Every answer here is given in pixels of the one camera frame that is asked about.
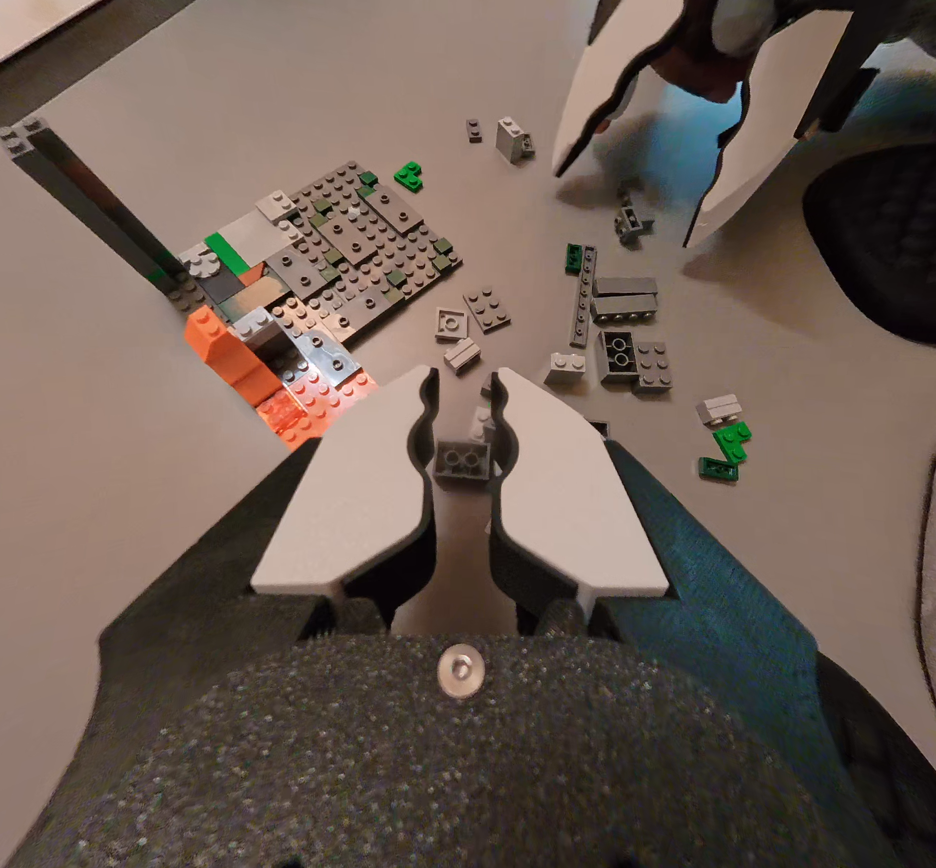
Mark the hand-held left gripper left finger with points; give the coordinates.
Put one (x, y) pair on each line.
(344, 502)

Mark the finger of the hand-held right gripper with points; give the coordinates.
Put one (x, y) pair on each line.
(782, 108)
(629, 27)

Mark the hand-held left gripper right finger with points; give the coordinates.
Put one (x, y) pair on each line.
(570, 510)

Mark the grey lego slope brick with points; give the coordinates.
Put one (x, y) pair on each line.
(514, 140)

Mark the dark grey studded lego brick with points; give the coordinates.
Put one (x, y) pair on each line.
(654, 365)

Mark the light grey log lego brick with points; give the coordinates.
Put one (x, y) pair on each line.
(719, 410)

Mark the long dark grey lego plate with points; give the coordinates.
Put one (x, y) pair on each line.
(583, 295)

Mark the light grey smooth lego piece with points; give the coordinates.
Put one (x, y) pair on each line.
(480, 423)

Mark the light grey small lego brick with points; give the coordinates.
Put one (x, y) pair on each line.
(565, 369)

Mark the dark green lego plate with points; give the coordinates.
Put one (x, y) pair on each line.
(573, 257)
(717, 469)

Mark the bright green lego corner plate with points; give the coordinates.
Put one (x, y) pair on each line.
(733, 440)
(409, 176)

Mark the small dark grey lego plate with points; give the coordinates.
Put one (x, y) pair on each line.
(474, 130)

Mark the light grey grille lego brick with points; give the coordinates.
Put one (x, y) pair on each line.
(462, 355)

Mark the grey long lego brick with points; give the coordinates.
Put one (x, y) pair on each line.
(623, 309)
(624, 286)

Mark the light grey square lego tile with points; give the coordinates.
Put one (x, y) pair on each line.
(451, 323)

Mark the dark grey six-stud lego plate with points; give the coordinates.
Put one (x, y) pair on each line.
(486, 309)

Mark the grey and orange lego build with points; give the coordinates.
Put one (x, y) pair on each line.
(365, 246)

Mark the person's right hand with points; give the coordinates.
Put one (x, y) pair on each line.
(702, 75)

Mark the black office chair seat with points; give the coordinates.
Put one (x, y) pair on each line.
(877, 246)

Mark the dark grey lego bracket brick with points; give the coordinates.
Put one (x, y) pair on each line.
(630, 219)

